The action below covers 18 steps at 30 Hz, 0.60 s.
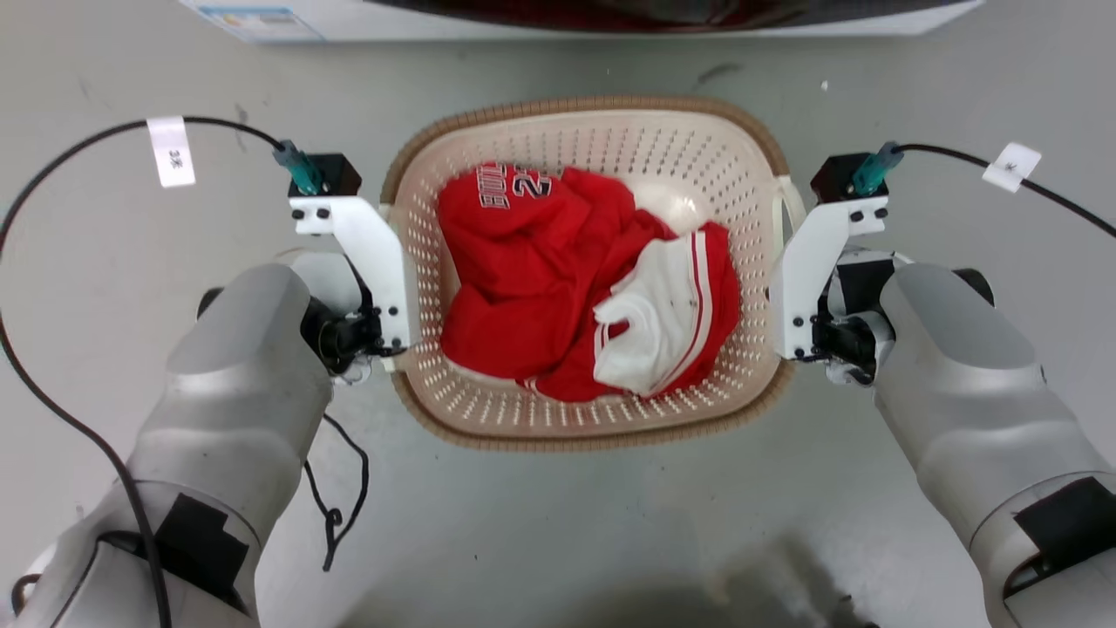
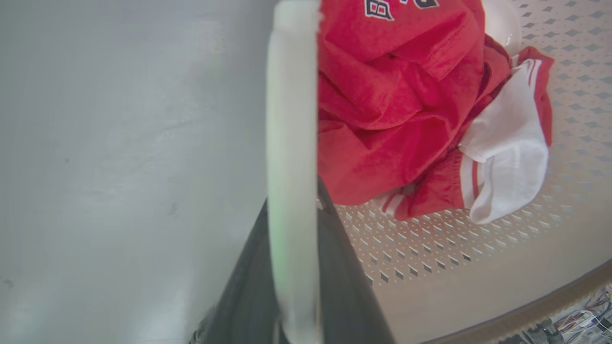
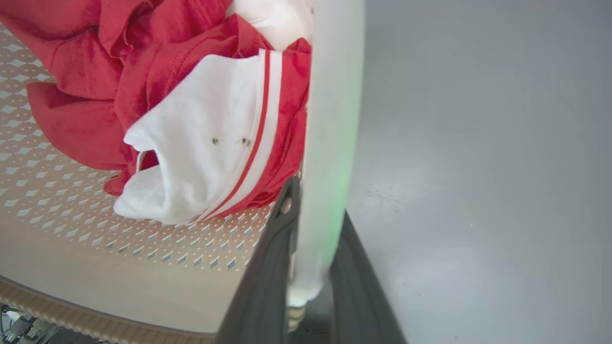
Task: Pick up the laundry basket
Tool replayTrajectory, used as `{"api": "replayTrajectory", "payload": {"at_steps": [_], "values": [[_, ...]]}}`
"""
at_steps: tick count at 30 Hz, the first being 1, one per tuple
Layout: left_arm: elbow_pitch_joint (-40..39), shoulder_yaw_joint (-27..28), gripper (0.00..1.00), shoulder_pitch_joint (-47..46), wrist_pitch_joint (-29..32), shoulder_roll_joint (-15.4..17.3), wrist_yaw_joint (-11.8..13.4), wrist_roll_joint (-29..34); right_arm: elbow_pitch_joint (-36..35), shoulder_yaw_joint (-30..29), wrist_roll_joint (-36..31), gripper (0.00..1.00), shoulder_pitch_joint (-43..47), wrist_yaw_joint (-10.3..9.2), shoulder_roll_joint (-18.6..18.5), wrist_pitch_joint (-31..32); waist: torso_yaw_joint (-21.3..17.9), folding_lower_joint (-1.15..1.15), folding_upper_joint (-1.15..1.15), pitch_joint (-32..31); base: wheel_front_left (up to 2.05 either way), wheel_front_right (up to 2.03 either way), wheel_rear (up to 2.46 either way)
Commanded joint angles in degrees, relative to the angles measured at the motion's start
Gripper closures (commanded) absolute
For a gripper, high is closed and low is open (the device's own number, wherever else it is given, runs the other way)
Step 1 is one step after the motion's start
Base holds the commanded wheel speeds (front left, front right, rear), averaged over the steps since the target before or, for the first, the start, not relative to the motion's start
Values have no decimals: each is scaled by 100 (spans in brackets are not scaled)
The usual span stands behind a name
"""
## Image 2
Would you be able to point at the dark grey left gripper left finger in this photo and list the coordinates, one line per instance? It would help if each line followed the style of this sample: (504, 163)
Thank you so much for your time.
(244, 291)

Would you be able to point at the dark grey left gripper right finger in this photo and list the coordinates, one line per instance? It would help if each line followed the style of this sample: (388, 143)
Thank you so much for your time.
(346, 291)

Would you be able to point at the red and white jersey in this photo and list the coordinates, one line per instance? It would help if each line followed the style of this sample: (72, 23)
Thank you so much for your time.
(397, 110)

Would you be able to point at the white rounded plastic object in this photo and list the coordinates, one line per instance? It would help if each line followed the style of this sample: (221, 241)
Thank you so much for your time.
(503, 23)

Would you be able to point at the white perforated laundry basket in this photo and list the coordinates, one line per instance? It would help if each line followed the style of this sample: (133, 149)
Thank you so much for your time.
(444, 267)

